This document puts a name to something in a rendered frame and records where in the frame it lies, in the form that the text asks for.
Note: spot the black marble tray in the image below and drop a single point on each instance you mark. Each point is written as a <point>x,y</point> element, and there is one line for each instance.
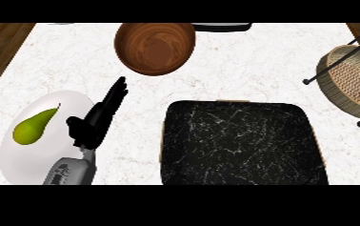
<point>240,144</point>

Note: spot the brown wooden panel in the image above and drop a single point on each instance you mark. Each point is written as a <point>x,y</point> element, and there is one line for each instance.
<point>11,40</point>

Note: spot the brown wooden bowl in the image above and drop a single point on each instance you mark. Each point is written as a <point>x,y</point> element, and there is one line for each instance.
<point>155,48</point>

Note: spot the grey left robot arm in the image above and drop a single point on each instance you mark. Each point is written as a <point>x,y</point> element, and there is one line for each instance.
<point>71,170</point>

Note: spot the wicker tiered basket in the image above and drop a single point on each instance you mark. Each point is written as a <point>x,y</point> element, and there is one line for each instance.
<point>341,77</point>

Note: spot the white plate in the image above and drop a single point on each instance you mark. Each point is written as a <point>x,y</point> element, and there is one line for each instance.
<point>35,153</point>

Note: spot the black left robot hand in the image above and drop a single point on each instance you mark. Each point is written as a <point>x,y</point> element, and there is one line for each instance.
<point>96,118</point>

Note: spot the green pear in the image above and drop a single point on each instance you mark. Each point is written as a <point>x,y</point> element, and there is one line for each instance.
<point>29,127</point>

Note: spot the dark flat appliance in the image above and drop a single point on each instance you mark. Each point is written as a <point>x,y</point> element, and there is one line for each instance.
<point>221,26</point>

